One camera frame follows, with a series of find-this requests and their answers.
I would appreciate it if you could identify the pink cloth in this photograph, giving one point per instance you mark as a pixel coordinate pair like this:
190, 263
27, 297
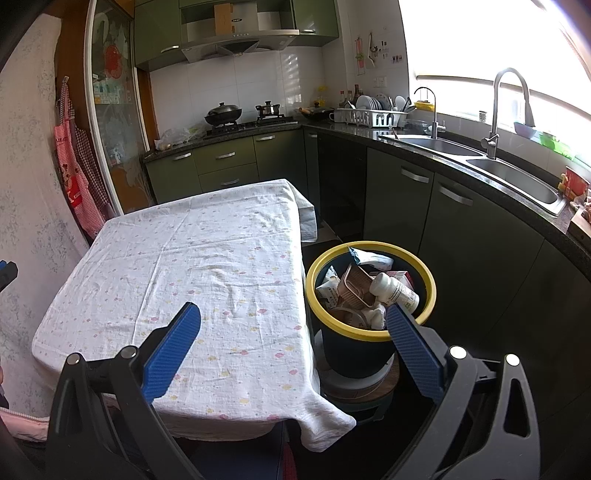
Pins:
23, 422

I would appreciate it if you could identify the steel double sink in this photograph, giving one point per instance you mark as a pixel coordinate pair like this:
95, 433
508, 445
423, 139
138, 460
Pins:
517, 177

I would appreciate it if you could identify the green base cabinets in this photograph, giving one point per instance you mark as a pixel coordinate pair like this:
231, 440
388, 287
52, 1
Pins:
221, 164

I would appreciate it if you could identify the green upper cabinets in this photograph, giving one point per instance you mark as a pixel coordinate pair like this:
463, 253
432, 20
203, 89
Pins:
152, 32

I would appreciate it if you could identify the red checked apron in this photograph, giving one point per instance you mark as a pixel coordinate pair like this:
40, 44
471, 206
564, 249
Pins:
74, 184

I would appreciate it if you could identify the thin steel faucet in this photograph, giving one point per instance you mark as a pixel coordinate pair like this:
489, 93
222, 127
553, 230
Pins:
435, 124

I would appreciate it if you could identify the white and blue packet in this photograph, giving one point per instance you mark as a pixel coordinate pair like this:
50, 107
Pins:
369, 259

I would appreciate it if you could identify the white window blind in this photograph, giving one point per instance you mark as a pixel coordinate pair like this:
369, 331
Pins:
485, 41

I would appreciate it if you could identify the blue bin with yellow rim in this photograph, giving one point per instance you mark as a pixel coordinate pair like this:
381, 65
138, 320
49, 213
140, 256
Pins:
360, 355

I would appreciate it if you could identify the black wok with lid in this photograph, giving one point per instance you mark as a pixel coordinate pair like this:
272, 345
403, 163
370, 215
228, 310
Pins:
224, 115

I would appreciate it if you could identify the blue plastic bowl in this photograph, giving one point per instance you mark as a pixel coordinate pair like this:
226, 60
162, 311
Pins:
525, 129

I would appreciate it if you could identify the yellow sponge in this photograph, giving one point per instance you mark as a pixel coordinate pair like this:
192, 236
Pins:
425, 106

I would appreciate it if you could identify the white labelled bottle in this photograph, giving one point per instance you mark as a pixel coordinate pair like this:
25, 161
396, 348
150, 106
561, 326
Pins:
392, 288

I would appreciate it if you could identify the black frying pan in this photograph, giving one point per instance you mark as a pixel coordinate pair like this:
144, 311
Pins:
318, 113

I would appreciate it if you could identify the glass sliding door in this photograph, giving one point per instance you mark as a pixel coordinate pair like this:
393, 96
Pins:
115, 115

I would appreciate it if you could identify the white floral tablecloth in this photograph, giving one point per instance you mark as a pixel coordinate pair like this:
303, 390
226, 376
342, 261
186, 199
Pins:
184, 240

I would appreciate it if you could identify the black gas stove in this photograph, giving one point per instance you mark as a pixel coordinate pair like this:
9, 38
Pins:
249, 127

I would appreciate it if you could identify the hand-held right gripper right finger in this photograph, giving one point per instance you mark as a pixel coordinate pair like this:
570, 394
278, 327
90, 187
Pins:
415, 355

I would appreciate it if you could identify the red box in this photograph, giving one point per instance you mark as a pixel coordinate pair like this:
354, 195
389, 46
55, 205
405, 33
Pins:
574, 183

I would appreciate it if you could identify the row of white plates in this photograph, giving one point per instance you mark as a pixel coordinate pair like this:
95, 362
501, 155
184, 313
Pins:
371, 102

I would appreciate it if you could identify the white wall socket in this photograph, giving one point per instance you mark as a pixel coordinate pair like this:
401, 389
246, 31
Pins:
381, 82

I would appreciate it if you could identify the wall hook decoration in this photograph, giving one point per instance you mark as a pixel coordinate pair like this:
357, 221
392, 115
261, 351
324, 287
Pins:
360, 53

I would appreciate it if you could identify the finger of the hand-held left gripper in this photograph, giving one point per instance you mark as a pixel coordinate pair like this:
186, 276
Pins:
7, 273

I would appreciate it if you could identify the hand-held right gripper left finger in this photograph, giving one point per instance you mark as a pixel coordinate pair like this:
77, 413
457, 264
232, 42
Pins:
173, 350

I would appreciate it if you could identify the green plastic container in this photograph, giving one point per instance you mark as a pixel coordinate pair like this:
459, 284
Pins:
556, 144

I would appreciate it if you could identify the tall steel faucet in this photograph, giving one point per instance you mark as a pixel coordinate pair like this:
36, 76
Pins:
491, 141

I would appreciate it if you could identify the wooden cutting board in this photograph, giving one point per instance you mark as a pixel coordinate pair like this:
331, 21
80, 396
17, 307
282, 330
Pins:
581, 224

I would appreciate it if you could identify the steel range hood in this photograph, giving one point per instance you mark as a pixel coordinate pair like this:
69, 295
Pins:
221, 46

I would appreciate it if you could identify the white snack packet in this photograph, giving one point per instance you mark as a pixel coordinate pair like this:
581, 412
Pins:
328, 288

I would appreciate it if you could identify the round wooden stool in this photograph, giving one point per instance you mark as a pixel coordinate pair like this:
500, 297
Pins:
351, 392

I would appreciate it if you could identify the clear plastic bag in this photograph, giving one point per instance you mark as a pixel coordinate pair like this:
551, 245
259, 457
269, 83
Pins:
178, 137

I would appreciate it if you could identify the white dish rack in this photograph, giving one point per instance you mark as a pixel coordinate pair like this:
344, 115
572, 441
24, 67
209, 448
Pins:
369, 119

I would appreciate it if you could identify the small steel pot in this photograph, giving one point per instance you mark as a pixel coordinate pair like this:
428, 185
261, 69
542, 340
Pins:
268, 110

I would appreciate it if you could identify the black kitchen countertop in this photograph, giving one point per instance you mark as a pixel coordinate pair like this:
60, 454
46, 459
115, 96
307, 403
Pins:
360, 131

